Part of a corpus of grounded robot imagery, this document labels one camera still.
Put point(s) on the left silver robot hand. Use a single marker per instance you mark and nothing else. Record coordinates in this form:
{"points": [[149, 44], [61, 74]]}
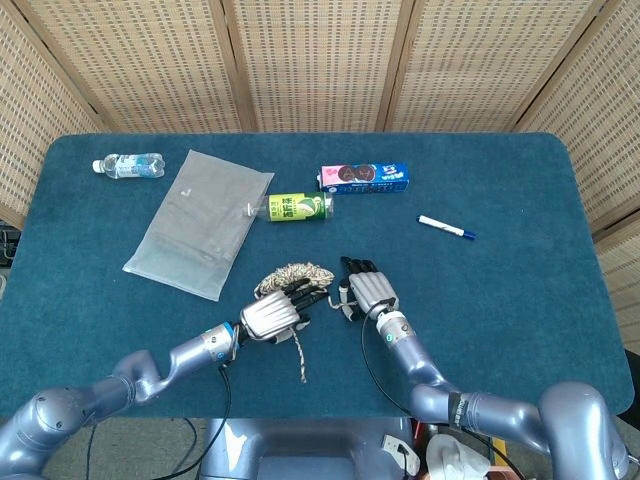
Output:
{"points": [[270, 315]]}

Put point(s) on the woven folding screen panel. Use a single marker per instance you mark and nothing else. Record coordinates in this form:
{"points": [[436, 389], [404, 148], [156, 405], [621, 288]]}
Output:
{"points": [[600, 125], [480, 60], [150, 60], [35, 100], [320, 60]]}

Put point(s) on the blue cookie box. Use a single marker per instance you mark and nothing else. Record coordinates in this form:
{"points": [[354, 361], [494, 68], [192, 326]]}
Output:
{"points": [[370, 179]]}

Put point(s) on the blue table cloth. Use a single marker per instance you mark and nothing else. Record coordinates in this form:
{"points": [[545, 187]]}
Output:
{"points": [[500, 325]]}

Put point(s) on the white crumpled cloth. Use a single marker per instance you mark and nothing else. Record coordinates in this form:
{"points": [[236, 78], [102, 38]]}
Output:
{"points": [[455, 457]]}

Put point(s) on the white plug connector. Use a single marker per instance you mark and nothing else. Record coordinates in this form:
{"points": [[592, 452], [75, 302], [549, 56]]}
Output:
{"points": [[397, 450]]}

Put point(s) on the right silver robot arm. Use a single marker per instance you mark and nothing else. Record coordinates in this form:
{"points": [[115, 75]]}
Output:
{"points": [[425, 370]]}

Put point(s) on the white marker blue cap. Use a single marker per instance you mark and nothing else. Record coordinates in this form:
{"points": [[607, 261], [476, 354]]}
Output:
{"points": [[442, 226]]}

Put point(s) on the clear water bottle blue label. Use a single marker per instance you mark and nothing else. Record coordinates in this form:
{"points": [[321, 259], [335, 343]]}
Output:
{"points": [[132, 166]]}

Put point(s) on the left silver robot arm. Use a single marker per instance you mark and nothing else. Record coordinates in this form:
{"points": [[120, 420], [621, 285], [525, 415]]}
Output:
{"points": [[190, 350]]}

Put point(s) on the clear bottle green label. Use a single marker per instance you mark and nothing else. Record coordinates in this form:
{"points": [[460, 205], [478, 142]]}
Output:
{"points": [[295, 207]]}

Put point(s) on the silver robot torso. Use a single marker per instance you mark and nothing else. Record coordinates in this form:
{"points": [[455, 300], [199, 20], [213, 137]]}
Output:
{"points": [[300, 445]]}

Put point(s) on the clear plastic zip bag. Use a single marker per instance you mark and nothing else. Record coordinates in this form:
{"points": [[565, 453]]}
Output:
{"points": [[200, 225]]}

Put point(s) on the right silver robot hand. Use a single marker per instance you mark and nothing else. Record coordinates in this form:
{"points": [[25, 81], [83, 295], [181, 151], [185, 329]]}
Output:
{"points": [[370, 290]]}

